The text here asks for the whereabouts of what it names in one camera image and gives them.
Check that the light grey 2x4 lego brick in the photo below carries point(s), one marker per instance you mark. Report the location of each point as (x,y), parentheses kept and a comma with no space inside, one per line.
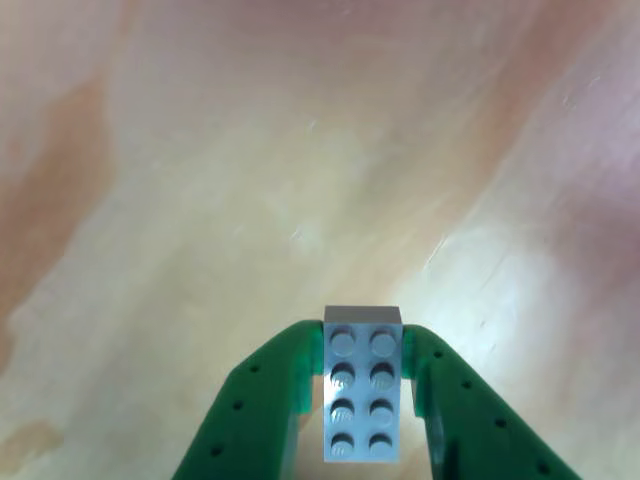
(362,395)

